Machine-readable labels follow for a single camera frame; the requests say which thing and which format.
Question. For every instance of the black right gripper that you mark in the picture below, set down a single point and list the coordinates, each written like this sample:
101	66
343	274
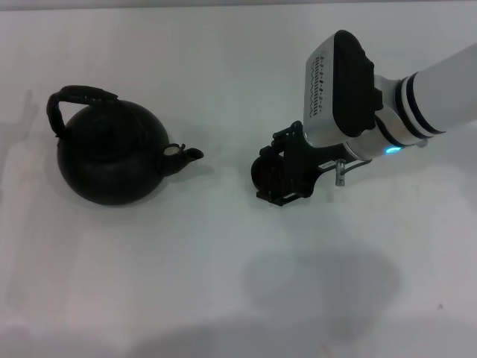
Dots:
309	160

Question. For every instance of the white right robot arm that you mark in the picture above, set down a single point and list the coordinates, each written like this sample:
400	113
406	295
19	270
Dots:
439	93

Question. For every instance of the small dark teacup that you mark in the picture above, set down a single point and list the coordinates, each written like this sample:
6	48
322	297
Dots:
266	175

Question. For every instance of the black round teapot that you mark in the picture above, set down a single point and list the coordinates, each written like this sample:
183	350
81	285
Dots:
112	168

